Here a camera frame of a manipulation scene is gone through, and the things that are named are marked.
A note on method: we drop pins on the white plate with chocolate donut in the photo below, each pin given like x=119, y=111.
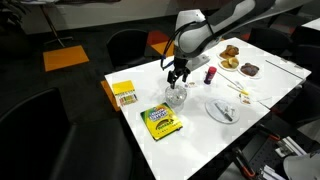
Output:
x=250, y=74

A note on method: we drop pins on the dark potted plant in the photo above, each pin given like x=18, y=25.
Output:
x=10, y=13

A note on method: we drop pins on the Franka robot arm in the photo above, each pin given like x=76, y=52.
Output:
x=200, y=36

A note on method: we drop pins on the clear glass bowl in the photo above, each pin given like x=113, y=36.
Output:
x=176, y=101

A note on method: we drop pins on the aluminium rails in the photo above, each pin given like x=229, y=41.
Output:
x=290, y=146

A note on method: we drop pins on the white plate with cutlery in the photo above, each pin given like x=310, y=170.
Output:
x=216, y=115

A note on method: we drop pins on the large black chair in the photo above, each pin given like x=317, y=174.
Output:
x=50, y=143

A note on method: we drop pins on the white plate with brown pastries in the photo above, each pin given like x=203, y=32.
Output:
x=220, y=56

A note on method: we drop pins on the clear glass bowl lid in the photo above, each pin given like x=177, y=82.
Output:
x=180, y=91

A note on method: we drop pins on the yellow green Crayola marker box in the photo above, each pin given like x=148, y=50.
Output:
x=161, y=120

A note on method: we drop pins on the metal table stand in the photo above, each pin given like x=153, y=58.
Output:
x=53, y=28

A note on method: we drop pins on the black orange clamp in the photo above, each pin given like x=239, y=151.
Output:
x=245, y=163
x=268, y=131

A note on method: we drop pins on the black office chair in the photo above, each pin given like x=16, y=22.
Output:
x=305, y=86
x=271, y=40
x=128, y=48

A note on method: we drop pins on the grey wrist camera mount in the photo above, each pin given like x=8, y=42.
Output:
x=199, y=62

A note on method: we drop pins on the grey white cover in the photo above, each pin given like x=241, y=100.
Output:
x=301, y=166

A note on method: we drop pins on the red and purple bottle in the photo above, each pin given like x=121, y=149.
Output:
x=210, y=75

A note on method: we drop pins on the yellow pastry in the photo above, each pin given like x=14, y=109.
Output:
x=230, y=62

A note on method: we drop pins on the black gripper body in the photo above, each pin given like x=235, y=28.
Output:
x=181, y=64

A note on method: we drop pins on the white plastic utensil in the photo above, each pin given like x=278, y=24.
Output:
x=238, y=84

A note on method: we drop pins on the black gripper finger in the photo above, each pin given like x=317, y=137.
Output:
x=185, y=75
x=172, y=79

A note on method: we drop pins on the small silver fork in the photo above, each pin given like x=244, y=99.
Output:
x=230, y=111

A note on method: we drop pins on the yellow pack of coloured markers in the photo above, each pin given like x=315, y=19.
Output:
x=124, y=92

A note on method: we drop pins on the chocolate donut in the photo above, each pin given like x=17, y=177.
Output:
x=249, y=69

